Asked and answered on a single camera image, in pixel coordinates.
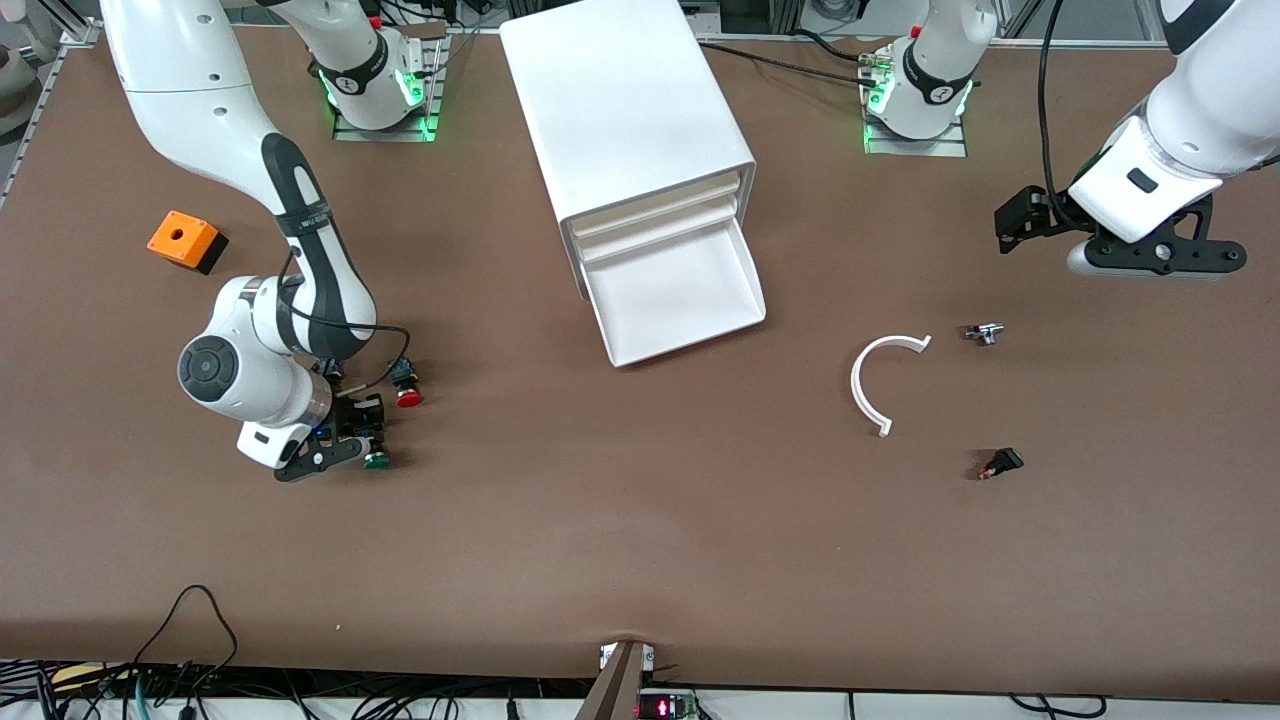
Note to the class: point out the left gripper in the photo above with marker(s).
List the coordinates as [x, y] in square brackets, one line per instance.
[1052, 214]

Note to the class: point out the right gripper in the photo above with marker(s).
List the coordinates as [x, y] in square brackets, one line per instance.
[350, 411]

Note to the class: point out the green mushroom push button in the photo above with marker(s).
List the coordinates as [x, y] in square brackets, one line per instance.
[377, 460]

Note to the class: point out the white plastic drawer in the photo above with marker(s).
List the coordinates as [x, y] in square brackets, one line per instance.
[680, 290]
[660, 203]
[660, 225]

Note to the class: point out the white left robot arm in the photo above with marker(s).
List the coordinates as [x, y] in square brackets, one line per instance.
[1220, 100]

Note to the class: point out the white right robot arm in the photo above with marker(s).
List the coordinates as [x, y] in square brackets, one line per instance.
[190, 100]

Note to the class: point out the yellow mushroom push button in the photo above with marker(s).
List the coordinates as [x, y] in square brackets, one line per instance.
[330, 370]

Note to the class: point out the red mushroom push button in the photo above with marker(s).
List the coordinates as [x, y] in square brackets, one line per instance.
[407, 390]

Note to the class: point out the white drawer cabinet housing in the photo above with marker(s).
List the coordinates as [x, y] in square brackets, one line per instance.
[620, 100]

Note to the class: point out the chrome metal fitting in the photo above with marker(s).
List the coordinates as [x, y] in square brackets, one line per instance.
[984, 333]

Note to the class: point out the brown angled bar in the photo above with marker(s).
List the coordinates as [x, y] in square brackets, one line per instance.
[615, 690]

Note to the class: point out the device with red display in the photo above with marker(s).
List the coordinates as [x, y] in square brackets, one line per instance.
[665, 708]

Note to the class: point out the white semicircular plastic bracket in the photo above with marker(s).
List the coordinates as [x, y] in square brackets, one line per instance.
[856, 385]

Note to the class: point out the small black square switch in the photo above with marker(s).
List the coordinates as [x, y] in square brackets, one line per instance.
[1000, 463]

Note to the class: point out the orange button enclosure box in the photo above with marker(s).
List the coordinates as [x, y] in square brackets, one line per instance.
[185, 240]

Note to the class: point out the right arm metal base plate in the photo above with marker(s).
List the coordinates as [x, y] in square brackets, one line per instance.
[385, 135]

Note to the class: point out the small white mounting bracket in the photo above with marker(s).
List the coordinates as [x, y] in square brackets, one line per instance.
[650, 657]

